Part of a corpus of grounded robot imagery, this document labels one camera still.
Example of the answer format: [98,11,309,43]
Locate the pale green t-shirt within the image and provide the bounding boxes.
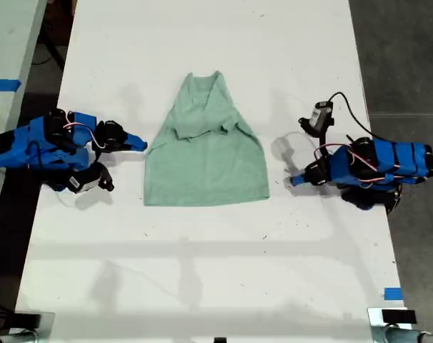
[143,70,272,208]

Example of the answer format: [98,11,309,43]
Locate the white side table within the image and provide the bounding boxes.
[0,0,48,232]

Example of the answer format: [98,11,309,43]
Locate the black camera cable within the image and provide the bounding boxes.
[329,91,380,141]

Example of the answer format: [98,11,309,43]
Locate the short black camera stalk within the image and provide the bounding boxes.
[317,123,337,154]

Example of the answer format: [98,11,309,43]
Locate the small blue tape square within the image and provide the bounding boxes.
[383,287,404,302]

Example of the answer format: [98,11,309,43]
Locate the metal table bracket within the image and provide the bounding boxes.
[9,311,56,343]
[367,307,418,343]

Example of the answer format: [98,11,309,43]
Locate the grey metal pipe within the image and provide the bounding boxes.
[383,325,433,343]
[0,331,43,343]

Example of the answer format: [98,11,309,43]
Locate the black camera box white label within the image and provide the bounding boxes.
[64,162,115,195]
[297,100,337,136]

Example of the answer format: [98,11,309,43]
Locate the long blue tape strip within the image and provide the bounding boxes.
[0,79,22,94]

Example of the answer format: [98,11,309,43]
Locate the small black box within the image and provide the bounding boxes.
[13,313,43,329]
[381,309,417,325]

